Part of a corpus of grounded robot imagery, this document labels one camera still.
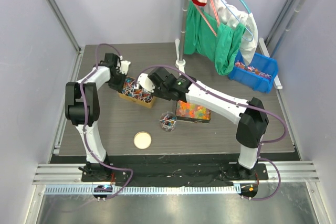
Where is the gold tin of gummy candies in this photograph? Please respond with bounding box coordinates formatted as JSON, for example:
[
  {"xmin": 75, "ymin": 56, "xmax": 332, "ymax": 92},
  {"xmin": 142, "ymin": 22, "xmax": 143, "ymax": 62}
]
[{"xmin": 175, "ymin": 101, "xmax": 211, "ymax": 124}]

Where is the clear glass jar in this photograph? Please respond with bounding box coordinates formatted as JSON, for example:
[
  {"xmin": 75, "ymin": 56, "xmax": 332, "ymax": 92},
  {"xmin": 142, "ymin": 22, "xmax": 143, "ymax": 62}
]
[{"xmin": 159, "ymin": 111, "xmax": 177, "ymax": 132}]

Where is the round wooden jar lid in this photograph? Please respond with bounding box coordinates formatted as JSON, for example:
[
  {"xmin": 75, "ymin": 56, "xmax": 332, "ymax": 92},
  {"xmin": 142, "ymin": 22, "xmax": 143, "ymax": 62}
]
[{"xmin": 133, "ymin": 131, "xmax": 152, "ymax": 150}]

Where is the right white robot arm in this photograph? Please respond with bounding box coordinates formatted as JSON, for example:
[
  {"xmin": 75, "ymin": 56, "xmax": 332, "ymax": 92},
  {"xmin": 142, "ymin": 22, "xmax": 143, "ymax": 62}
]
[{"xmin": 144, "ymin": 67, "xmax": 269, "ymax": 179}]

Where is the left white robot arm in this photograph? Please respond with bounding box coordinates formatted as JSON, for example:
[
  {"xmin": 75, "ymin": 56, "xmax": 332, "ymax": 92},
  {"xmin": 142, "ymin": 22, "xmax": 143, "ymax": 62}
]
[{"xmin": 65, "ymin": 53, "xmax": 131, "ymax": 182}]

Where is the white clothes rack stand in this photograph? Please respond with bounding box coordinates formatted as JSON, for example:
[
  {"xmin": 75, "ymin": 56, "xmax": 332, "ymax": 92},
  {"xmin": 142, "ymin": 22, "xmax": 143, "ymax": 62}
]
[{"xmin": 175, "ymin": 0, "xmax": 283, "ymax": 90}]

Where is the green cloth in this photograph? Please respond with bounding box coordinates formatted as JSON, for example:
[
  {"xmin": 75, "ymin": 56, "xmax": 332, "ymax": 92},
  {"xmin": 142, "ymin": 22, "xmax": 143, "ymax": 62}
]
[{"xmin": 184, "ymin": 1, "xmax": 245, "ymax": 76}]

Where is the blue plastic bin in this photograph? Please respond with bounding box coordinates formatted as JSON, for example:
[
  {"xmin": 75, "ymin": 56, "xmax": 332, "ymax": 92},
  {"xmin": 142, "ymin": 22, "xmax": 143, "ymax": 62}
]
[{"xmin": 228, "ymin": 51, "xmax": 279, "ymax": 93}]

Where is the white cloth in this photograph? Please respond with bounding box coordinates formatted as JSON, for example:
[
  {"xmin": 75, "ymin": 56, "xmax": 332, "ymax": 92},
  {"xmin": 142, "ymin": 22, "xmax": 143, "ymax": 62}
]
[{"xmin": 206, "ymin": 0, "xmax": 259, "ymax": 65}]

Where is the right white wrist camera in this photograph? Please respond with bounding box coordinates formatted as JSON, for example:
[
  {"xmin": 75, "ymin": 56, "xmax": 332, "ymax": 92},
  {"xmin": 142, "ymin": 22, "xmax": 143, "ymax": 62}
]
[{"xmin": 135, "ymin": 73, "xmax": 155, "ymax": 93}]

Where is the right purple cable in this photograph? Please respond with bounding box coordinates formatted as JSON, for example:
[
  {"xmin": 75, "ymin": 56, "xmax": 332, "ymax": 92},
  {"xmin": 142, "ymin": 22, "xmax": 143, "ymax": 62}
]
[{"xmin": 135, "ymin": 65, "xmax": 287, "ymax": 201}]

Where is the purple cable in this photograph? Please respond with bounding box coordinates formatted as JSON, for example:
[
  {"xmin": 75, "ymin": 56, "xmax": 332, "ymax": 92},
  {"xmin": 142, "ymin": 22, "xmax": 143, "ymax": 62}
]
[
  {"xmin": 80, "ymin": 43, "xmax": 134, "ymax": 200},
  {"xmin": 135, "ymin": 65, "xmax": 287, "ymax": 201}
]

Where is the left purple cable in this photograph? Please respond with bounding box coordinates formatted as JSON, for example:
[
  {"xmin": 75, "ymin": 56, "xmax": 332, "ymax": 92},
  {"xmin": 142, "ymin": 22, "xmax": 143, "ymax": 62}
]
[{"xmin": 80, "ymin": 43, "xmax": 134, "ymax": 200}]

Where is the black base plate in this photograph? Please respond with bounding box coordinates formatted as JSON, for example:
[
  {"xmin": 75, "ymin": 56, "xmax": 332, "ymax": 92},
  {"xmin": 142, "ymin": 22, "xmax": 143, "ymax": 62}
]
[{"xmin": 78, "ymin": 154, "xmax": 269, "ymax": 187}]

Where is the white slotted cable duct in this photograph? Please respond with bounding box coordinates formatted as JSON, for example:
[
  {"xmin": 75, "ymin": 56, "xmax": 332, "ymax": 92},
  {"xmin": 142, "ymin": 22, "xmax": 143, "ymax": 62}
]
[{"xmin": 44, "ymin": 184, "xmax": 241, "ymax": 196}]

